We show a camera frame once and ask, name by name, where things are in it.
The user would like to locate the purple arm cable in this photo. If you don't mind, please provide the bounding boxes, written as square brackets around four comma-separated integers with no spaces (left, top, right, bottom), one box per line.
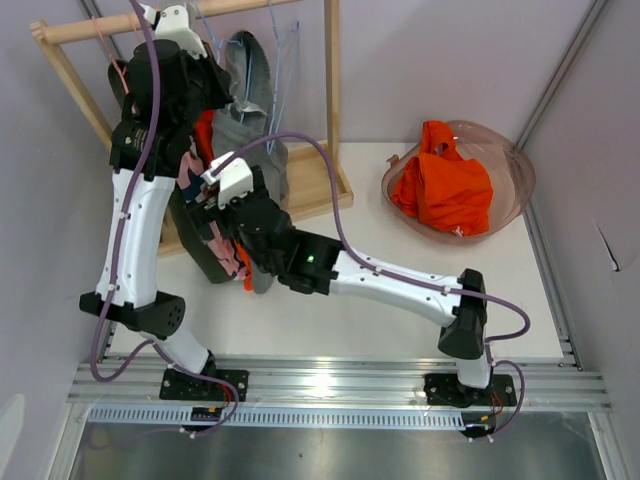
[204,130,532,444]
[89,0,241,441]

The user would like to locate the pink patterned shorts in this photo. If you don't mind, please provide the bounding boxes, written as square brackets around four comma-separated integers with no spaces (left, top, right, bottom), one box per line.
[177,149,251,281]

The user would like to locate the white slotted cable duct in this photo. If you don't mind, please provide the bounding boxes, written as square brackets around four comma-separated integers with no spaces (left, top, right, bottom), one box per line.
[87,404,465,431]

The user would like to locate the wooden clothes rack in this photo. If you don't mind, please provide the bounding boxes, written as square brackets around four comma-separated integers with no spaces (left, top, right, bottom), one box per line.
[28,0,355,259]

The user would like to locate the grey shorts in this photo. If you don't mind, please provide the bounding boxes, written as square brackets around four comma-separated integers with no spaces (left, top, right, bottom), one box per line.
[208,31,289,294]

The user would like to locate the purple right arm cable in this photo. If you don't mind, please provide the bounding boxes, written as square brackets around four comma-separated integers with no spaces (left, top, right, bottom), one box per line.
[204,130,532,444]

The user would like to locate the pink wire hanger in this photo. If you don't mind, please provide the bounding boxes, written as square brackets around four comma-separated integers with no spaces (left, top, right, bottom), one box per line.
[90,15,129,95]

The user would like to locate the pink translucent plastic basin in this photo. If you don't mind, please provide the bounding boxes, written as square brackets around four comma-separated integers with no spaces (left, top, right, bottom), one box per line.
[381,120,536,245]

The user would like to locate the blue wire hanger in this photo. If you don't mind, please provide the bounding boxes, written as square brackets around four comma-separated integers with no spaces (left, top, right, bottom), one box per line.
[194,1,266,123]
[267,1,300,135]

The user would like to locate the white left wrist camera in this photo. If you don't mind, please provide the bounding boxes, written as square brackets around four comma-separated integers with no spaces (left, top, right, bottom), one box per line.
[141,2,209,60]

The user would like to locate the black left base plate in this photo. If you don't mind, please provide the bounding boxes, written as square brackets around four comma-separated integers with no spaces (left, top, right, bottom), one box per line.
[159,369,249,402]

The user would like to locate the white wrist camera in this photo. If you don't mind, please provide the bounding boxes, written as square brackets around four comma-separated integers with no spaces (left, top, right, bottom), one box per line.
[141,2,209,60]
[200,151,254,210]

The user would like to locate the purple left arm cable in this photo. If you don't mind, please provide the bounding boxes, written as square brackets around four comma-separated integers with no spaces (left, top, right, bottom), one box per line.
[89,0,241,441]

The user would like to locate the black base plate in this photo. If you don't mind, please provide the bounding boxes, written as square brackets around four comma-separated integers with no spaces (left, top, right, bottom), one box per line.
[423,373,518,409]
[159,369,249,402]

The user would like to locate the aluminium mounting rail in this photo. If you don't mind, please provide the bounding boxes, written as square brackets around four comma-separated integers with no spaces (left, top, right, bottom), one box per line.
[67,355,612,412]

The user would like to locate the orange shorts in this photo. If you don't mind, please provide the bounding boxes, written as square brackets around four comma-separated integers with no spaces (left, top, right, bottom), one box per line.
[194,110,254,292]
[390,120,494,237]

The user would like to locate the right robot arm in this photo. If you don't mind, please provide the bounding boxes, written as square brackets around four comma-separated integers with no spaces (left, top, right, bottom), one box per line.
[186,159,493,404]

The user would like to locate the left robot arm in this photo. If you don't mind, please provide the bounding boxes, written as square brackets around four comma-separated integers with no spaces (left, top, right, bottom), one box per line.
[79,40,230,400]

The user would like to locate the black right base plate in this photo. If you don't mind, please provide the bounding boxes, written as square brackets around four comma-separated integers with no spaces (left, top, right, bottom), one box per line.
[423,373,518,409]

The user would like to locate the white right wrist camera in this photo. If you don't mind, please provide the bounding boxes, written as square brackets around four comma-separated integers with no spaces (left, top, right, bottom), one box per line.
[200,151,254,210]

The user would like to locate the dark olive shorts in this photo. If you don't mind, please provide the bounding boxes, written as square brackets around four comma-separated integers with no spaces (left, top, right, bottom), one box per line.
[107,59,233,284]

